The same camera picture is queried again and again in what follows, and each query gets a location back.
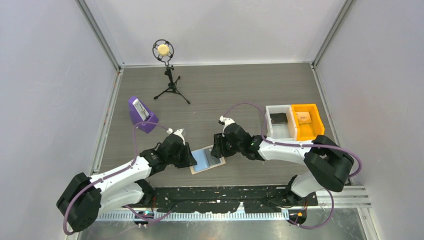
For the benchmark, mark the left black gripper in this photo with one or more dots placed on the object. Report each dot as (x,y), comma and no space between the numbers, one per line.
(188,160)

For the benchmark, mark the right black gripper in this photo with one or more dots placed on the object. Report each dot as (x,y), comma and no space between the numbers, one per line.
(219,148)

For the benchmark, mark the beige leather card holder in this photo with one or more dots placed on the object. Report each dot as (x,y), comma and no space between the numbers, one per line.
(205,160)

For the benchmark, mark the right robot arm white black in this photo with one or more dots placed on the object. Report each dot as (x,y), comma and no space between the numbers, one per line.
(328,166)

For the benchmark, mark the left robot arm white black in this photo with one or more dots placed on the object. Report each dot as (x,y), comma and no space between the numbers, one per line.
(87,197)

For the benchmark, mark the black block in white bin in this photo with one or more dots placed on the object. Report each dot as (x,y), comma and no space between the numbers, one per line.
(278,118)

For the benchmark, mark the purple metronome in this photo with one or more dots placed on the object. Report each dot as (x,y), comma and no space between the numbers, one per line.
(139,112)

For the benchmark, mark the white plastic bin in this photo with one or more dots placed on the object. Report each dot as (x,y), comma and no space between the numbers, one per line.
(286,132)

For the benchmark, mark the orange plastic bin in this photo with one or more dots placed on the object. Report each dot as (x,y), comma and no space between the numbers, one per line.
(308,131)

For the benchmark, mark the black microphone on tripod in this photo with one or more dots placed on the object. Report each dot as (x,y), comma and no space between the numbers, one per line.
(164,51)

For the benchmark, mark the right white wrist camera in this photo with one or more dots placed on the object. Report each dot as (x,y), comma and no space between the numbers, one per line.
(225,122)

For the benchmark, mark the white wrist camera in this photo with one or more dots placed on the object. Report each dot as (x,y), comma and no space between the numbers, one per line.
(225,122)
(180,133)

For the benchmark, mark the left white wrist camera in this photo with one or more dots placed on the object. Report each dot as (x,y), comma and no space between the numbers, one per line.
(180,133)

